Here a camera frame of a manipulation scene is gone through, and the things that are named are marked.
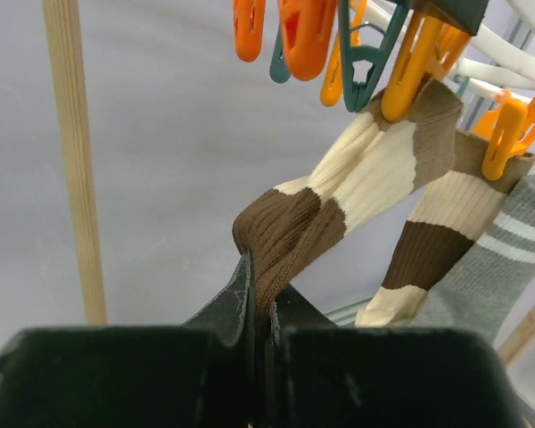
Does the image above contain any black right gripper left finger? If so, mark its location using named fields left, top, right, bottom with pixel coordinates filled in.
left=0, top=255, right=254, bottom=427

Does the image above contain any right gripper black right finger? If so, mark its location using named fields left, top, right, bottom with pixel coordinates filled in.
left=267, top=287, right=524, bottom=427

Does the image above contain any brown cream striped sock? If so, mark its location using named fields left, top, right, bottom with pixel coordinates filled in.
left=232, top=79, right=463, bottom=330

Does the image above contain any teal clothes peg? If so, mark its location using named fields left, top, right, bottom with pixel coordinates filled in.
left=337, top=1, right=409, bottom=112

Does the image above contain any orange clothes peg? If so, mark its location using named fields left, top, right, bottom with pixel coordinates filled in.
left=278, top=0, right=337, bottom=81

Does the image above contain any white round sock hanger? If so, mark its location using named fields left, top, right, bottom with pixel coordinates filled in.
left=360, top=0, right=535, bottom=104

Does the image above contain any grey white striped sock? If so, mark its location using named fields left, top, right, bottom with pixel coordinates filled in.
left=409, top=175, right=535, bottom=343

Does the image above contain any wooden drying rack frame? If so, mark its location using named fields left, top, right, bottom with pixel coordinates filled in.
left=42, top=1, right=107, bottom=325

